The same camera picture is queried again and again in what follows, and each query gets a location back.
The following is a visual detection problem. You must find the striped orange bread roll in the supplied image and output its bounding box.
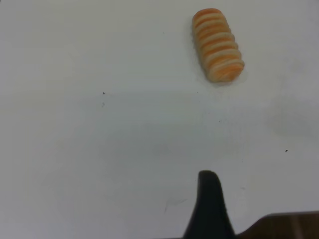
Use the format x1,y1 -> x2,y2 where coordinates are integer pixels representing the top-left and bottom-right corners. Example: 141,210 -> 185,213
191,8 -> 245,83

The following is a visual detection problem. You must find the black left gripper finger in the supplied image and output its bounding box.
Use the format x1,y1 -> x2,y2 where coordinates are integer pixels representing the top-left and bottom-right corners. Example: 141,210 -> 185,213
183,170 -> 237,239

